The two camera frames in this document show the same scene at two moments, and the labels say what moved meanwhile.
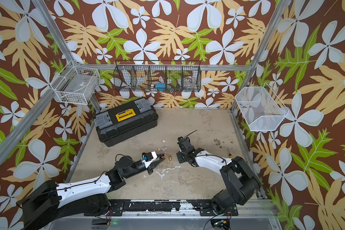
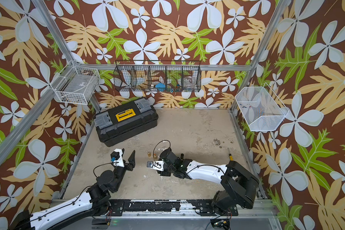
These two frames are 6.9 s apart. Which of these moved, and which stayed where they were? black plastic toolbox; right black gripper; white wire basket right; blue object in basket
Moved: right black gripper
Stayed: blue object in basket; black plastic toolbox; white wire basket right
